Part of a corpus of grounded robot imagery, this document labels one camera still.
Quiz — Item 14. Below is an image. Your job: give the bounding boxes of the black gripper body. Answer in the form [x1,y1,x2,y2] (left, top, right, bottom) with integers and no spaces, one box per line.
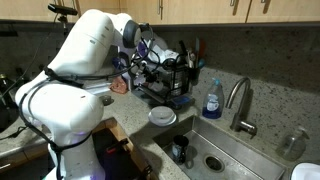
[138,62,156,82]

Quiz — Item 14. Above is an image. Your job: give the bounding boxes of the plain white cup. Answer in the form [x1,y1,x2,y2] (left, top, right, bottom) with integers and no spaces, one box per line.
[148,81,165,94]

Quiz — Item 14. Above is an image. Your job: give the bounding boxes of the grey rack drip tray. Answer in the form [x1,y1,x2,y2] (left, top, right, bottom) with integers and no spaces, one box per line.
[132,87,174,108]

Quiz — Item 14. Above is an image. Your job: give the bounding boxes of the dark round lid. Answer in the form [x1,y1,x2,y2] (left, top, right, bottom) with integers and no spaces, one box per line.
[99,94,115,106]

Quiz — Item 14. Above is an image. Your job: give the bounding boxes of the small white plate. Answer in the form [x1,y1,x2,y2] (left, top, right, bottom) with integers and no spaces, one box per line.
[148,36,170,65]

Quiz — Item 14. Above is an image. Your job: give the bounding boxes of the white mug red print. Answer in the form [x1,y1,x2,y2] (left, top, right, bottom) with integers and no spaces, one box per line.
[163,49,181,63]

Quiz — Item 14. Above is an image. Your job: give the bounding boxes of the orange mesh bag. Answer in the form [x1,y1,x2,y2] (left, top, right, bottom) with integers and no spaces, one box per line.
[109,75,130,95]

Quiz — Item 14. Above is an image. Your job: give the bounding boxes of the dark blue bottle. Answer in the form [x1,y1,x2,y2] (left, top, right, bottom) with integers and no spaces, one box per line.
[111,56,122,70]

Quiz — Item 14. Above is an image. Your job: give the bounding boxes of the white bowl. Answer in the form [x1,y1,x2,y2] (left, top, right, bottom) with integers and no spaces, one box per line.
[147,105,177,128]

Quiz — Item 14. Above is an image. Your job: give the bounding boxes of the blue sponge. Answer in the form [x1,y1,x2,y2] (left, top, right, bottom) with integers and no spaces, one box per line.
[171,94,196,110]

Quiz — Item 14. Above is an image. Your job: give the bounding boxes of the black utensil holder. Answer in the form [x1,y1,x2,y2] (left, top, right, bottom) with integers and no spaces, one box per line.
[187,64,201,84]

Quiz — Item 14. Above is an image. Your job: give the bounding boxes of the black cooking utensil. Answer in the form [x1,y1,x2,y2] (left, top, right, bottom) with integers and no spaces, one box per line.
[178,39,188,57]

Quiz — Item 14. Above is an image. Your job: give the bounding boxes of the silver metal utensil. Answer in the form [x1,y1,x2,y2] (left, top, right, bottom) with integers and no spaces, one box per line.
[185,48,196,68]

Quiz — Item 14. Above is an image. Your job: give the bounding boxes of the teal spatula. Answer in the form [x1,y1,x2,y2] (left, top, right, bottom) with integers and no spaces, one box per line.
[194,37,200,66]

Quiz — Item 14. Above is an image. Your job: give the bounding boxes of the red spatula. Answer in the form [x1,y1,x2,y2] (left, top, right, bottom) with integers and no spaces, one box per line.
[198,38,206,63]

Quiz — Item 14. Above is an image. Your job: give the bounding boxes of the blue dish soap bottle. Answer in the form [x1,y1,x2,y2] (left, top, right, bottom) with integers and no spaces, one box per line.
[201,77,225,120]

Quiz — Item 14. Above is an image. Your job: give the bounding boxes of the black mug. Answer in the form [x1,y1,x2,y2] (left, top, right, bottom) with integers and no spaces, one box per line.
[171,134,190,165]

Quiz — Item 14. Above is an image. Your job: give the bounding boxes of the metal sink faucet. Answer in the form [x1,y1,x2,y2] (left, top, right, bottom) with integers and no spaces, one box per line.
[225,76,258,138]

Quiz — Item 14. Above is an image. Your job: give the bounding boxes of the round sink drain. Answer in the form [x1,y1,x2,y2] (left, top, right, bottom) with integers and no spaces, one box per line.
[203,154,225,173]

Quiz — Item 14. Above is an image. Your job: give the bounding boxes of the stainless steel sink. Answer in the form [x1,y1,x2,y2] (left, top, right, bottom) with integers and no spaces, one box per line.
[152,114,287,180]

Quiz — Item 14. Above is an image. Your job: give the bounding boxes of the dark countertop appliance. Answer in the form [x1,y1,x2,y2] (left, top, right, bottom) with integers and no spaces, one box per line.
[0,73,19,133]

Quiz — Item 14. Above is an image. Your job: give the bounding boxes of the black wire dish rack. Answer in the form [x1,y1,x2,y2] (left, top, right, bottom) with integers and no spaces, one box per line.
[136,54,192,106]

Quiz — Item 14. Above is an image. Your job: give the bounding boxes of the metal cabinet handle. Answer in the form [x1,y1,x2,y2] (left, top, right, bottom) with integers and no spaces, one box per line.
[74,0,83,16]
[157,0,165,20]
[229,0,240,16]
[259,0,271,14]

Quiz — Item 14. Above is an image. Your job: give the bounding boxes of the wooden wall cabinet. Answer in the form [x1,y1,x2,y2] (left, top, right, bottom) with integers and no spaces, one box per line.
[0,0,320,26]

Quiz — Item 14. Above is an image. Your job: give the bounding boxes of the black camera on stand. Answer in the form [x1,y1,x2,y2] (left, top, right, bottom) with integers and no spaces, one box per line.
[47,3,79,25]

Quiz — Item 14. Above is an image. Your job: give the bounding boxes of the black loose power cable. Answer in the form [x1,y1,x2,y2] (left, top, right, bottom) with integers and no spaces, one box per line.
[0,123,33,142]

